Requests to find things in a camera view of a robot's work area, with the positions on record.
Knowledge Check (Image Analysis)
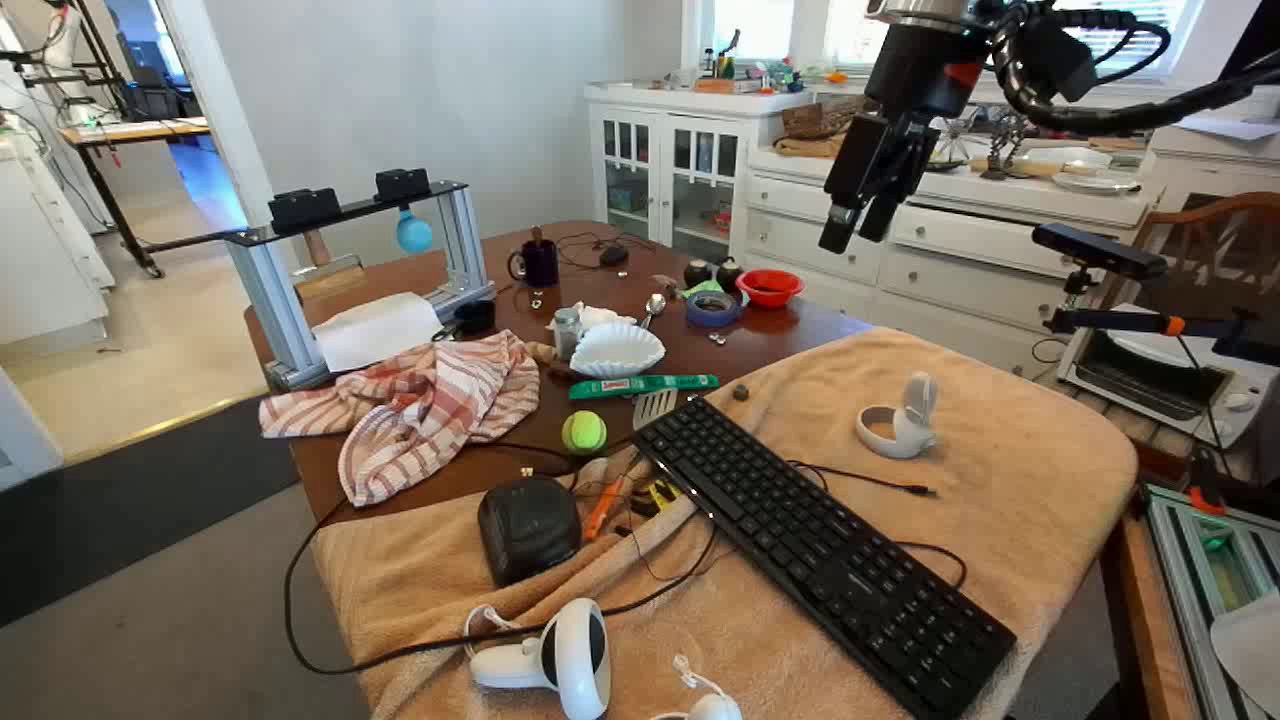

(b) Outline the black soft pouch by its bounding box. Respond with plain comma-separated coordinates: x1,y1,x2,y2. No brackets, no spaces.
476,474,583,586

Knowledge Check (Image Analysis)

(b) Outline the blue balloon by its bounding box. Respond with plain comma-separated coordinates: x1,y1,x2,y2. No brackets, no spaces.
394,205,440,260

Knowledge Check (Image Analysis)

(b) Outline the white glass door cabinet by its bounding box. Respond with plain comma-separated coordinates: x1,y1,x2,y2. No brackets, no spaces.
583,82,809,266

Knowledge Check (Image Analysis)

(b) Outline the green tube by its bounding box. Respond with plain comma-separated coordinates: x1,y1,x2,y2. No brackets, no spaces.
564,370,726,409

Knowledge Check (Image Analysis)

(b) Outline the black keyboard usb cable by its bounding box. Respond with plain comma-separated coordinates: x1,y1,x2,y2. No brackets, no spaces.
780,455,972,590

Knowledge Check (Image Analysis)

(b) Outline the black mug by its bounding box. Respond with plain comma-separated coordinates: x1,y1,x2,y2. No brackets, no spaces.
505,227,564,295

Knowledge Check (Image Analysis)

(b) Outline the beige terry towel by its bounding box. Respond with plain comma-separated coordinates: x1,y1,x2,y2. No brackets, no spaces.
311,325,1145,720

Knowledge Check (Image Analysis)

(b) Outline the aluminium frame stand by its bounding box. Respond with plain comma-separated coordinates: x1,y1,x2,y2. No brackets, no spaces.
219,166,496,392

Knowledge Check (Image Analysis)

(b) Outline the white folded cloth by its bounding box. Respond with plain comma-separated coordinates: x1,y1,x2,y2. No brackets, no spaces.
311,288,448,379

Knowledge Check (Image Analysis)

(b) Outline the wicker basket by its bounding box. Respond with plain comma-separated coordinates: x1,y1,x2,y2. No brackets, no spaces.
780,91,871,145

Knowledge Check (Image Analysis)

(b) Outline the black block on stand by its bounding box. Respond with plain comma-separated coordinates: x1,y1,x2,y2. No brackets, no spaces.
263,183,347,239
369,162,436,209

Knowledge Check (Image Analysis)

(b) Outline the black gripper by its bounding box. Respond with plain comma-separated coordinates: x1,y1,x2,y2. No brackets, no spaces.
815,21,995,257

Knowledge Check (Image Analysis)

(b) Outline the small black cup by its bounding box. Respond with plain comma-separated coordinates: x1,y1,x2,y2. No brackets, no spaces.
453,293,502,340

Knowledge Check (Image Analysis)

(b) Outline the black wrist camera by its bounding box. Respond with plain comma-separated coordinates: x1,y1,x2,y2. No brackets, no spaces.
1021,10,1114,104

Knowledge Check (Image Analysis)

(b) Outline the long black cable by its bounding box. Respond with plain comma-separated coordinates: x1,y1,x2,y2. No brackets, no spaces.
277,436,726,680

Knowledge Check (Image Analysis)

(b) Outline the wooden desk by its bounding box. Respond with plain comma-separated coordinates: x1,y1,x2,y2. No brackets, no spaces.
58,111,219,279

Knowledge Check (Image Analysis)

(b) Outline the red white striped cloth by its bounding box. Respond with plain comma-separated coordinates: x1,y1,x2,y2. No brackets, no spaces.
257,326,543,510

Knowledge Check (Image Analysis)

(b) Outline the aluminium green frame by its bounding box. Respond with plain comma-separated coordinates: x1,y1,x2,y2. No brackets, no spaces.
1145,480,1280,720

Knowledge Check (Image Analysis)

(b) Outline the white drawer counter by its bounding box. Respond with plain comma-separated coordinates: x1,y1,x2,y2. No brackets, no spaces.
737,139,1169,379

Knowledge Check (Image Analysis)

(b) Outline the white comb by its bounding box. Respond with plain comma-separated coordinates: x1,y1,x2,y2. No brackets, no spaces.
630,385,686,436

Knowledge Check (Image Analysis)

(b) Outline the yellow tennis ball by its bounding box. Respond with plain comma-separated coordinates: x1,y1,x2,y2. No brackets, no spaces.
555,409,612,459

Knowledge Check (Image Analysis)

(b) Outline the red bowl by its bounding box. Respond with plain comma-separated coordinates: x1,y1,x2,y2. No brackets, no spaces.
737,262,809,317

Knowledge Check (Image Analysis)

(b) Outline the black camera on boom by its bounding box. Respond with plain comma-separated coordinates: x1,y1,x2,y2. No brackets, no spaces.
1028,218,1171,284

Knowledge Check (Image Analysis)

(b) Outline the ornate wooden chair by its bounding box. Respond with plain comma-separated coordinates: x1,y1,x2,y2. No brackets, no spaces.
1133,187,1280,369

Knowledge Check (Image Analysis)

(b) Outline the white tray with black insert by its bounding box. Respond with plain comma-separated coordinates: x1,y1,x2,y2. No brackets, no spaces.
1057,317,1271,450

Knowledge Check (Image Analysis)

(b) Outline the black boom rod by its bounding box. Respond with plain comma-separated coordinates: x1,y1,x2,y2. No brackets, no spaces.
1042,305,1280,344

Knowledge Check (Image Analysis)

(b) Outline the orange handled tool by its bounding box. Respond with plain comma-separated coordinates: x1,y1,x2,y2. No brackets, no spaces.
579,466,640,542

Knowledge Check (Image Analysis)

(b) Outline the wooden bench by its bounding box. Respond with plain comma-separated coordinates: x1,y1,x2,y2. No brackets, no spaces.
1101,510,1206,720

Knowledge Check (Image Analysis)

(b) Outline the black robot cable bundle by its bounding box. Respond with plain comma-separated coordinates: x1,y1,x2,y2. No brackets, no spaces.
988,0,1280,139

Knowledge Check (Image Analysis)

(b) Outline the white VR controller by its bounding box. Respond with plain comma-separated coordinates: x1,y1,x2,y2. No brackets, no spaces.
650,651,748,720
853,370,944,462
469,597,615,720

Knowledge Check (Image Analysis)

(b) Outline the black computer keyboard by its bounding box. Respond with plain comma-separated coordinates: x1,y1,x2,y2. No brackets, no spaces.
632,395,1021,720

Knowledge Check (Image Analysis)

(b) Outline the yellow black small tool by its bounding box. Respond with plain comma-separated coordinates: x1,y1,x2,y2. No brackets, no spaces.
623,474,686,525

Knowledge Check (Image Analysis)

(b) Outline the white scalloped bowl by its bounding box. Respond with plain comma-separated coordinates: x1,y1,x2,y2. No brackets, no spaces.
564,318,667,379

